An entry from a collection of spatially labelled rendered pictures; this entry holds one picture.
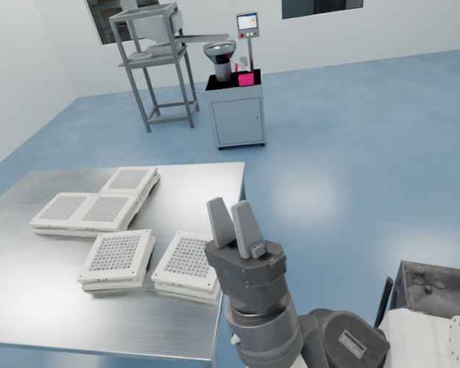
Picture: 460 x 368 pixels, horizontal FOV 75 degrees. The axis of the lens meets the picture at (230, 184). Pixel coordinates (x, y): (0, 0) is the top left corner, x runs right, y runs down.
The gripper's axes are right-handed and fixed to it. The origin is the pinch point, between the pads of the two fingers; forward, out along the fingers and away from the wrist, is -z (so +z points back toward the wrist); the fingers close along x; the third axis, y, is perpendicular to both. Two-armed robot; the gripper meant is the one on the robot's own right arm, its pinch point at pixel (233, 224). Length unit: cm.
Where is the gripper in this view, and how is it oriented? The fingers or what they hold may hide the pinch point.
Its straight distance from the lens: 36.4
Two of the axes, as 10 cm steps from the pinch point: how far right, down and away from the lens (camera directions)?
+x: 5.6, 0.4, -8.3
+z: 2.8, 9.3, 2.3
